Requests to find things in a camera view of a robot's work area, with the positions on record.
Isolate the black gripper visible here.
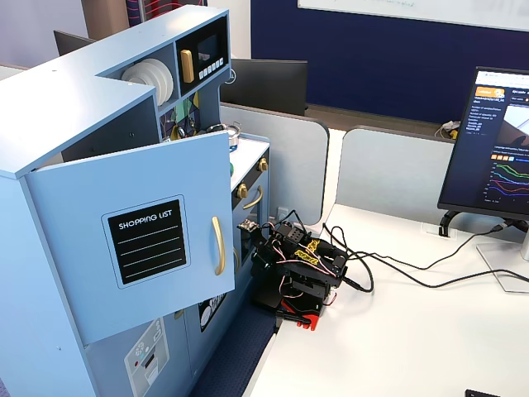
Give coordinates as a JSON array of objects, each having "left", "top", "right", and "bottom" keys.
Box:
[{"left": 250, "top": 231, "right": 287, "bottom": 313}]

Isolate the blue shopping list cabinet door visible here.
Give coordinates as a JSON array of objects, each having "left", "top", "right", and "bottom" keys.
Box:
[{"left": 23, "top": 131, "right": 236, "bottom": 347}]

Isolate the black toy microwave door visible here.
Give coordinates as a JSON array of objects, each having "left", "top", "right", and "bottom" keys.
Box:
[{"left": 175, "top": 17, "right": 230, "bottom": 97}]

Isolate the blue toy kitchen cabinet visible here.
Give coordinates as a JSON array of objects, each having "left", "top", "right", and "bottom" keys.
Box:
[{"left": 0, "top": 4, "right": 272, "bottom": 397}]

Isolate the red table clamp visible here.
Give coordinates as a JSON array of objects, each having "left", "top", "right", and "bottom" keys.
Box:
[{"left": 275, "top": 298, "right": 322, "bottom": 332}]

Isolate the black shopping list sticker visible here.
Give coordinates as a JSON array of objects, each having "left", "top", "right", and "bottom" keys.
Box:
[{"left": 101, "top": 194, "right": 189, "bottom": 289}]

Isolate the wide grey desk divider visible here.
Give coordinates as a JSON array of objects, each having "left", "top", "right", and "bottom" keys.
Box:
[{"left": 218, "top": 102, "right": 331, "bottom": 225}]

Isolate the ice dispenser sticker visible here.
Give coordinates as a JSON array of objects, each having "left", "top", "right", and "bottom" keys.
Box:
[{"left": 124, "top": 317, "right": 171, "bottom": 397}]

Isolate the silver toy pot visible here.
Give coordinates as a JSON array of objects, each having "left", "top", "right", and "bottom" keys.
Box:
[{"left": 206, "top": 121, "right": 243, "bottom": 151}]

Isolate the colourful backsplash panel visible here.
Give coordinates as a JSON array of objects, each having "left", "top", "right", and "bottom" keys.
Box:
[{"left": 158, "top": 90, "right": 202, "bottom": 142}]

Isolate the black monitor with Dell logo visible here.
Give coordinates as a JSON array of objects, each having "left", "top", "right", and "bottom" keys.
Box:
[{"left": 228, "top": 57, "right": 309, "bottom": 117}]

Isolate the stack of white plates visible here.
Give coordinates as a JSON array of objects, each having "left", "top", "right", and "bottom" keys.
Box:
[{"left": 121, "top": 57, "right": 174, "bottom": 107}]

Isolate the silver monitor stand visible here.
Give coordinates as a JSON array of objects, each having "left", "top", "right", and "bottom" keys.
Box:
[{"left": 475, "top": 230, "right": 529, "bottom": 294}]

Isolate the computer monitor with lit screen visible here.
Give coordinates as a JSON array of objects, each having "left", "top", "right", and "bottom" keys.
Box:
[{"left": 436, "top": 65, "right": 529, "bottom": 218}]

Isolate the red and blue striped panel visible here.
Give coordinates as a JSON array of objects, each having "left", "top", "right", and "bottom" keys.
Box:
[{"left": 125, "top": 0, "right": 208, "bottom": 26}]

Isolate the black monitor back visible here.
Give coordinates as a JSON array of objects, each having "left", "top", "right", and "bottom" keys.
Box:
[{"left": 53, "top": 29, "right": 98, "bottom": 57}]

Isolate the whiteboard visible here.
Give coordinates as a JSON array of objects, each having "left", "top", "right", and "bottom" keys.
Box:
[{"left": 297, "top": 0, "right": 529, "bottom": 33}]

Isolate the long gold door handle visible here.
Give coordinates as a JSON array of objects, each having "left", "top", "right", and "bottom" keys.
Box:
[{"left": 211, "top": 215, "right": 227, "bottom": 276}]

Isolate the gold oven door handle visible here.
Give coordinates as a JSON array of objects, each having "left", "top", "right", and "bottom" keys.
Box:
[{"left": 242, "top": 185, "right": 265, "bottom": 211}]

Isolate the long black cable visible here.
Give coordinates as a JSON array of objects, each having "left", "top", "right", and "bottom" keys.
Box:
[{"left": 321, "top": 222, "right": 529, "bottom": 294}]

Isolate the gold microwave handle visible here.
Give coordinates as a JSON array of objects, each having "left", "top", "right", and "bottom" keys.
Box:
[{"left": 179, "top": 49, "right": 195, "bottom": 84}]

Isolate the bundle of white cables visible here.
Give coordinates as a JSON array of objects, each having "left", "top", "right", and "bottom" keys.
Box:
[{"left": 433, "top": 119, "right": 460, "bottom": 140}]

